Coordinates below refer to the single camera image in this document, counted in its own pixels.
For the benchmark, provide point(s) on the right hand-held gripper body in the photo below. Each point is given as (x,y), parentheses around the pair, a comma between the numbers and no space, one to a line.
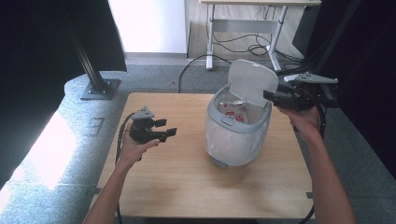
(303,95)

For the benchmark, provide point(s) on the person's left hand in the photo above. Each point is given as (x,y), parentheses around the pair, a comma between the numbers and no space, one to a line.
(132,151)

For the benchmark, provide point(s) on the white grey lidded trash can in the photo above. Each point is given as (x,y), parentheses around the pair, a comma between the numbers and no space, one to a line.
(233,140)

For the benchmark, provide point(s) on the black flat panel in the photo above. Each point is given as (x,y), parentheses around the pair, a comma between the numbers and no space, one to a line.
(306,31)

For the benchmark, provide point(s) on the white metal frame desk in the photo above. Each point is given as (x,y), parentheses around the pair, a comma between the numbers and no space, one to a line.
(246,25)

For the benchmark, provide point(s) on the black metal stand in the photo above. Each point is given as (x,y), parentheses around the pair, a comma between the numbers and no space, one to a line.
(93,71)
(333,37)

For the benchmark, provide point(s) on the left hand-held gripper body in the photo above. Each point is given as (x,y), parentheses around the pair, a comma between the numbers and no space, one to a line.
(141,130)

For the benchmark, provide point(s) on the grey table edge bracket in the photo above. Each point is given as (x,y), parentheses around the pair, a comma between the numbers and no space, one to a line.
(309,195)

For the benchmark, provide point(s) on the dark curtain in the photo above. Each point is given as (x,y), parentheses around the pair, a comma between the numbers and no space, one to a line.
(28,62)
(373,77)

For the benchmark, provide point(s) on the person's right hand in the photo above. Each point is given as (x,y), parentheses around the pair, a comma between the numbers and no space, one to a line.
(306,121)

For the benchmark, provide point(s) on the silver red snack wrapper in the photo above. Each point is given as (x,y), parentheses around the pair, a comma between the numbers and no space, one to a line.
(233,110)

